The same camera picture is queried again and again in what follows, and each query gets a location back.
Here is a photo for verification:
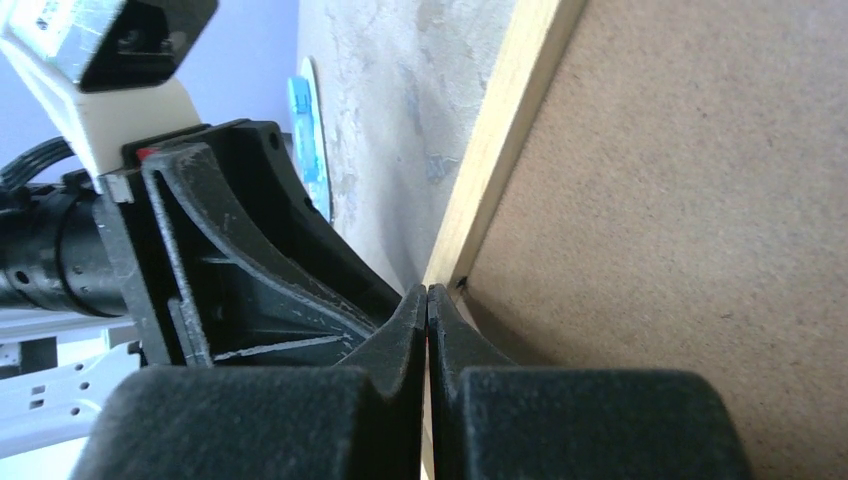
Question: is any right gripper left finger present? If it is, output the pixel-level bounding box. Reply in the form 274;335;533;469
72;286;427;479

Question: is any brown backing board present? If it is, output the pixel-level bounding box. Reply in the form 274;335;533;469
466;1;847;479

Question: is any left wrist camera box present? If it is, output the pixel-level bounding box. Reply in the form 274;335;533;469
1;0;219;177

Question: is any wooden picture frame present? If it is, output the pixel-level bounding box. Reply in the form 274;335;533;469
422;0;585;289

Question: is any blue white tape dispenser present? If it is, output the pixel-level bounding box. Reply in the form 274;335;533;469
287;56;333;223

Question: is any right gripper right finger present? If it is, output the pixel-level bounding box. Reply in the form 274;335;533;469
427;285;752;479

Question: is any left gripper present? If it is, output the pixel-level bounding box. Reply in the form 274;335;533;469
1;143;378;366

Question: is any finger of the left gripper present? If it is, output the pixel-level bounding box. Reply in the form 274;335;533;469
203;120;401;325

